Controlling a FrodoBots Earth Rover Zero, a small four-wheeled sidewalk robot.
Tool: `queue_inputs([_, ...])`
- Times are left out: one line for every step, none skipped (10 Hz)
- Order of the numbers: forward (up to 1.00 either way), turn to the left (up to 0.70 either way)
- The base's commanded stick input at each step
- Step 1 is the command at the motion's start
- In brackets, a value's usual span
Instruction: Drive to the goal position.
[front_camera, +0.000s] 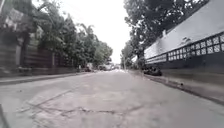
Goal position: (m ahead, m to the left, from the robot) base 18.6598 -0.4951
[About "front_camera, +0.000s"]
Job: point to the grey concrete pavement strip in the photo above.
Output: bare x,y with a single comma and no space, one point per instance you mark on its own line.
196,87

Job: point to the grey raised kerb strip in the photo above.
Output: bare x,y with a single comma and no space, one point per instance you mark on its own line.
30,78

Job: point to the dark slatted fence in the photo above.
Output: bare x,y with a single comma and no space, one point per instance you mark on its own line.
36,60

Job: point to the large dark tree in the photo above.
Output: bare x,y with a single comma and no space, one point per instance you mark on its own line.
156,23

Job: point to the dark wall with lattice blocks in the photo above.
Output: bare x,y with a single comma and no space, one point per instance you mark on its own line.
193,56

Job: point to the grey cracked asphalt road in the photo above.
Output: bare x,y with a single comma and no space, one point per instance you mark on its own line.
110,96

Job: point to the dark parked vehicle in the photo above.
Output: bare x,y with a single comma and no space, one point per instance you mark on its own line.
152,70

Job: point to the row of green trees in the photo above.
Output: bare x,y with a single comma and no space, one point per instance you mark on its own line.
71,40

